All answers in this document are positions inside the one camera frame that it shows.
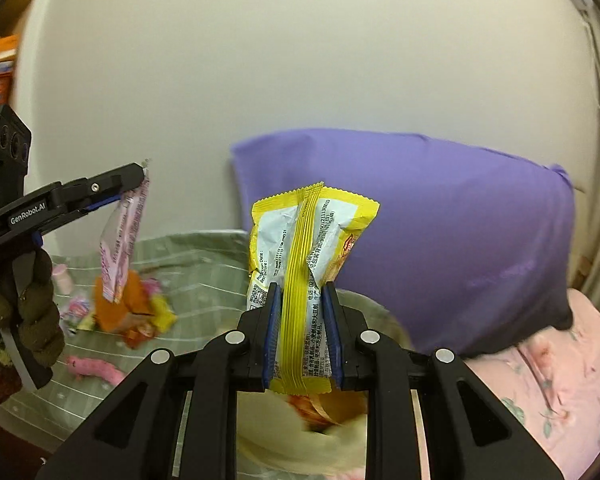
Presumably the pink caterpillar toy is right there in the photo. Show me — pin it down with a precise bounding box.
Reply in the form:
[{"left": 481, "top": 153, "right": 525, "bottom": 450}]
[{"left": 66, "top": 355, "right": 127, "bottom": 387}]

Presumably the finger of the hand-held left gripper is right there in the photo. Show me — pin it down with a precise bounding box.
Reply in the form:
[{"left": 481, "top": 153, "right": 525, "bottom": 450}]
[
  {"left": 52, "top": 162, "right": 147, "bottom": 212},
  {"left": 77, "top": 198, "right": 124, "bottom": 219}
]

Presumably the red brown snack wrapper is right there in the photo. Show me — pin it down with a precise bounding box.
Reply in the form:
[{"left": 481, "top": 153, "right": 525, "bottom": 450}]
[{"left": 122, "top": 322, "right": 161, "bottom": 350}]

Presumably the purple wrapper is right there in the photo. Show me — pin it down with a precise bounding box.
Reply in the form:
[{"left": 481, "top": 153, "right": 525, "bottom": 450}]
[{"left": 60, "top": 296, "right": 95, "bottom": 337}]

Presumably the small pink bottle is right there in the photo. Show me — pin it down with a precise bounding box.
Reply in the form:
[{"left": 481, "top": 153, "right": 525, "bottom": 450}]
[{"left": 52, "top": 264, "right": 75, "bottom": 293}]

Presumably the purple pillow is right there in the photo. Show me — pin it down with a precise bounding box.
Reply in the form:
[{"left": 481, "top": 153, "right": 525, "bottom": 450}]
[{"left": 230, "top": 129, "right": 577, "bottom": 356}]

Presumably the pink floral bedsheet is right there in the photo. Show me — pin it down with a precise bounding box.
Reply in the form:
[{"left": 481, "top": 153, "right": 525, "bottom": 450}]
[{"left": 462, "top": 287, "right": 600, "bottom": 466}]

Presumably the wooden shelf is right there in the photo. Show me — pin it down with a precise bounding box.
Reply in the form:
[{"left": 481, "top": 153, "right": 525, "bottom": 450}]
[{"left": 0, "top": 0, "right": 37, "bottom": 116}]

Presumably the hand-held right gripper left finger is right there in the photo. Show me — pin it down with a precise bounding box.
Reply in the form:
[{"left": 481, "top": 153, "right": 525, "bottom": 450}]
[{"left": 34, "top": 281, "right": 283, "bottom": 480}]

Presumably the orange bag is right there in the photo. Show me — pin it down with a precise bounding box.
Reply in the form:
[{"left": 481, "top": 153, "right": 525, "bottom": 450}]
[{"left": 94, "top": 272, "right": 156, "bottom": 333}]

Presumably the yellow white snack wrapper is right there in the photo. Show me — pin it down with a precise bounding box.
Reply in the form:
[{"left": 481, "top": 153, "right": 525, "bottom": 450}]
[{"left": 247, "top": 182, "right": 381, "bottom": 395}]

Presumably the pink white wrapper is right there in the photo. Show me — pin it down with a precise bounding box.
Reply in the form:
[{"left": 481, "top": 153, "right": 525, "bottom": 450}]
[{"left": 98, "top": 170, "right": 152, "bottom": 303}]

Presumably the person's left hand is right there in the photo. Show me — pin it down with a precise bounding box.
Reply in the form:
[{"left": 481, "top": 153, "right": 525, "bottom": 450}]
[{"left": 0, "top": 247, "right": 67, "bottom": 370}]

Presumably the yellow snack packet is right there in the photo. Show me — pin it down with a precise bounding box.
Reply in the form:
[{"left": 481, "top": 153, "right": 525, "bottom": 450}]
[{"left": 150, "top": 294, "right": 177, "bottom": 332}]

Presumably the green checked tablecloth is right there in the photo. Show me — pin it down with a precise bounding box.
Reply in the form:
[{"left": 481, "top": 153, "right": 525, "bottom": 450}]
[{"left": 0, "top": 230, "right": 261, "bottom": 441}]

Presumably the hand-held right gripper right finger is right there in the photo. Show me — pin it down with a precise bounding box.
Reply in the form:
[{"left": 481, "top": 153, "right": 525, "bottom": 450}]
[{"left": 323, "top": 280, "right": 566, "bottom": 480}]

